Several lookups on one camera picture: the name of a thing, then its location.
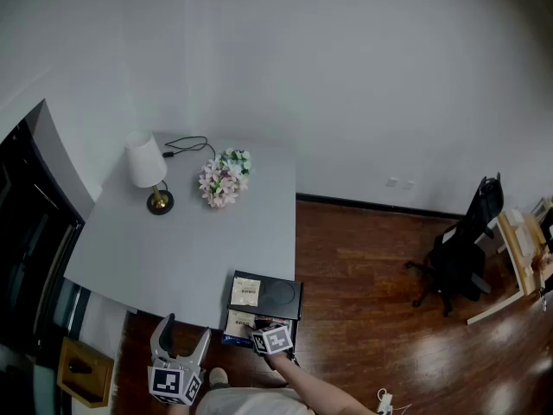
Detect white keyboard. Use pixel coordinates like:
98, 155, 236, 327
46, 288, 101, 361
516, 225, 537, 257

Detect person's grey shorts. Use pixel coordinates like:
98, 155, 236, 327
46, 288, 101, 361
196, 386, 316, 415

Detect pink and white flower bouquet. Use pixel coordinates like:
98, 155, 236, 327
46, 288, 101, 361
198, 148, 253, 209

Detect black chair with white cushion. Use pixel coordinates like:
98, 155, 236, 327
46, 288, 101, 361
539, 207, 553, 250

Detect light wooden desk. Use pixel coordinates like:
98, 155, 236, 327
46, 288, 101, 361
467, 212, 553, 326

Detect dried brown flowers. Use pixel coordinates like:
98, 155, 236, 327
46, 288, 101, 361
531, 248, 552, 276

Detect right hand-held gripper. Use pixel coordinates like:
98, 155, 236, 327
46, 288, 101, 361
239, 322, 295, 356

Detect black lamp cable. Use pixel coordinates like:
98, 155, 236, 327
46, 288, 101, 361
162, 136, 216, 160

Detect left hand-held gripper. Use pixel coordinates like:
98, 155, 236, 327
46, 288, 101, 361
148, 313, 212, 405

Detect beige paper packet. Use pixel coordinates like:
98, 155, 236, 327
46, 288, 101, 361
230, 276, 262, 308
226, 310, 256, 339

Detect person's right forearm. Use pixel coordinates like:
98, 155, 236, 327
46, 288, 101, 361
265, 352, 381, 415

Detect open wooden box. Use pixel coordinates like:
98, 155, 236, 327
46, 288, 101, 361
57, 336, 116, 408

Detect black door frame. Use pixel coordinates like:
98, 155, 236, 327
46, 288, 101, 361
0, 99, 86, 362

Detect black baseboard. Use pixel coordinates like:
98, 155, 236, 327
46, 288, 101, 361
296, 192, 466, 220

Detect black drawer box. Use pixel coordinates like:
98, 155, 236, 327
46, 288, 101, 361
220, 270, 304, 348

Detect black office chair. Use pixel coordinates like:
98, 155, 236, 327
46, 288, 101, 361
405, 173, 505, 317

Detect grey table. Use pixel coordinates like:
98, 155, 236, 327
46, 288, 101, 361
63, 132, 298, 332

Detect white shade brass table lamp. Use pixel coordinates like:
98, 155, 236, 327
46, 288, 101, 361
124, 131, 175, 216

